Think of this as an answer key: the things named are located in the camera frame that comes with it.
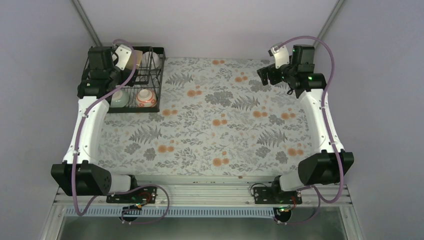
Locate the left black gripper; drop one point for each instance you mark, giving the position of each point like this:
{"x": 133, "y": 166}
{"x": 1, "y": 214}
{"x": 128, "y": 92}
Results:
{"x": 131, "y": 81}

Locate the red patterned white bowl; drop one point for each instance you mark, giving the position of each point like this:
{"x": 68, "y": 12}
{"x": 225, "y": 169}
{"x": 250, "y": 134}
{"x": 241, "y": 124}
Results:
{"x": 146, "y": 98}

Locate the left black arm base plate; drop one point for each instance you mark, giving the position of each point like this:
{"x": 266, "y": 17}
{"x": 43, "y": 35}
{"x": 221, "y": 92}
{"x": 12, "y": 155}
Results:
{"x": 145, "y": 195}

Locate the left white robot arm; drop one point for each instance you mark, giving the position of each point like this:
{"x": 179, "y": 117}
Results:
{"x": 79, "y": 173}

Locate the pale green bowl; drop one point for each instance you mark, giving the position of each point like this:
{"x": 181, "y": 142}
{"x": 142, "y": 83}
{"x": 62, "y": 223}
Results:
{"x": 119, "y": 99}

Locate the grey slotted cable duct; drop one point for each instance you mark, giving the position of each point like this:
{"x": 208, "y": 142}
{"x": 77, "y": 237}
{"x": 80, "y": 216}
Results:
{"x": 174, "y": 212}

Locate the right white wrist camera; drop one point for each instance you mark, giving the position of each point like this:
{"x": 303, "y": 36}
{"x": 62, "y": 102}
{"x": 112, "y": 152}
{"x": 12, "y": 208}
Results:
{"x": 280, "y": 54}

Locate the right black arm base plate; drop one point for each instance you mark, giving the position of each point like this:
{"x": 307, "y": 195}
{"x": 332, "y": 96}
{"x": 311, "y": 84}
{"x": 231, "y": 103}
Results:
{"x": 268, "y": 196}

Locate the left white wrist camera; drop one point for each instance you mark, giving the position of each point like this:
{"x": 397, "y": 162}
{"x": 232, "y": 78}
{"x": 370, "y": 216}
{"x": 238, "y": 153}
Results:
{"x": 123, "y": 54}

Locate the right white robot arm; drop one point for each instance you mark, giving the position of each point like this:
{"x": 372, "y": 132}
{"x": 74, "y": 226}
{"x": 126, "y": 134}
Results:
{"x": 330, "y": 161}

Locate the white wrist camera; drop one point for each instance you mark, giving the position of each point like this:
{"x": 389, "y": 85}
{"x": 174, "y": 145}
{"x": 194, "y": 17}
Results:
{"x": 123, "y": 54}
{"x": 280, "y": 54}

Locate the black wire dish rack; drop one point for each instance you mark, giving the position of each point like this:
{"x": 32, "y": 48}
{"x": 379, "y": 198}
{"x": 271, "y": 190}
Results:
{"x": 145, "y": 79}

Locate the aluminium rail frame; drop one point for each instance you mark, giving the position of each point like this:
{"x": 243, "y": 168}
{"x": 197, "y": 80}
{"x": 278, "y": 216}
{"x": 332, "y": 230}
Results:
{"x": 230, "y": 191}

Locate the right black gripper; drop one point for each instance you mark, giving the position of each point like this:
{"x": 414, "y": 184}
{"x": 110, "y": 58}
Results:
{"x": 263, "y": 75}

